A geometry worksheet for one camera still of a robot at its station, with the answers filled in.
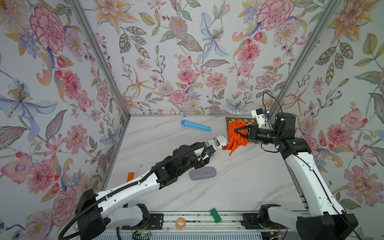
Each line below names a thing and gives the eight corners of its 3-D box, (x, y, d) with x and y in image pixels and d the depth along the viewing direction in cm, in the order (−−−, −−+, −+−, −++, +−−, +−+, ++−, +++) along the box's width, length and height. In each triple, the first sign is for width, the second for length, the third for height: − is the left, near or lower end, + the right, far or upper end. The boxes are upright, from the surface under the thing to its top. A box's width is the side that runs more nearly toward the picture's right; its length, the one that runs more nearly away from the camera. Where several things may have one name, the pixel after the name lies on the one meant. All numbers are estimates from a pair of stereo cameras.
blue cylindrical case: (181, 124, 118) (180, 121, 116) (182, 122, 120) (182, 119, 118) (210, 132, 113) (210, 130, 111) (211, 129, 115) (211, 127, 112)
